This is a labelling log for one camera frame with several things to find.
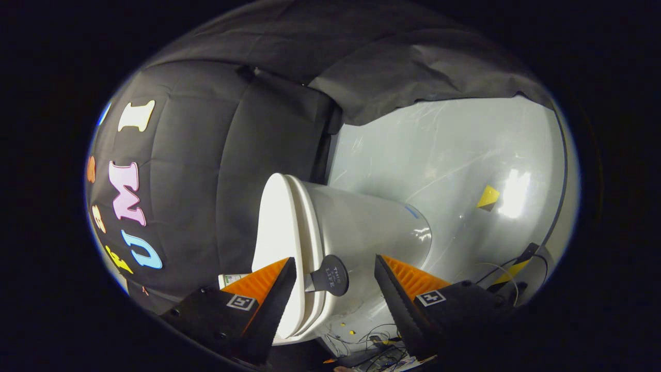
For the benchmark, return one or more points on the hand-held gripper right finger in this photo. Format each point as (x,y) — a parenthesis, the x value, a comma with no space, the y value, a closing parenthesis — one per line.
(403,315)

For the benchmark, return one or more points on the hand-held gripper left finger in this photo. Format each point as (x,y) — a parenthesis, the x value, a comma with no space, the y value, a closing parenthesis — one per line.
(268,310)

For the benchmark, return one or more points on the white toilet lid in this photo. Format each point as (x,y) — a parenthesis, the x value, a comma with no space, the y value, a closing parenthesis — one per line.
(276,227)

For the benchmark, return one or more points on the white toilet bowl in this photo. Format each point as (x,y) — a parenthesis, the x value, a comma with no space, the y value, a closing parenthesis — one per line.
(366,232)

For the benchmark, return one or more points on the white toilet seat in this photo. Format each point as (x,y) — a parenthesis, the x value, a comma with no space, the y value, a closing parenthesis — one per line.
(311,227)

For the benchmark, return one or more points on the yellow tape piece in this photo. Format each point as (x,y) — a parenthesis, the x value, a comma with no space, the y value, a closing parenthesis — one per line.
(488,197)
(512,271)

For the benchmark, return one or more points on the black backdrop cloth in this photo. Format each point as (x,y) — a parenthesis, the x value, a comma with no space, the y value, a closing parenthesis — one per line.
(196,155)

